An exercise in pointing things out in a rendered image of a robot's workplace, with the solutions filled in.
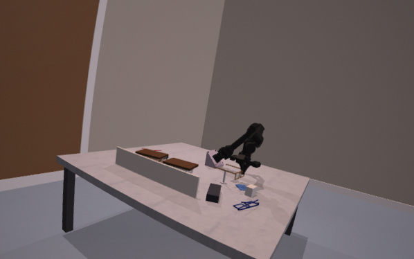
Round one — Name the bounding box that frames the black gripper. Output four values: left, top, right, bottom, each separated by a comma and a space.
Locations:
230, 150, 261, 174

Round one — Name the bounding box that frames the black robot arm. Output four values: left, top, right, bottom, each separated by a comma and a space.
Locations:
213, 123, 264, 164

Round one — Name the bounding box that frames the white flat panel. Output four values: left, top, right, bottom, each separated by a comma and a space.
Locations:
116, 147, 200, 198

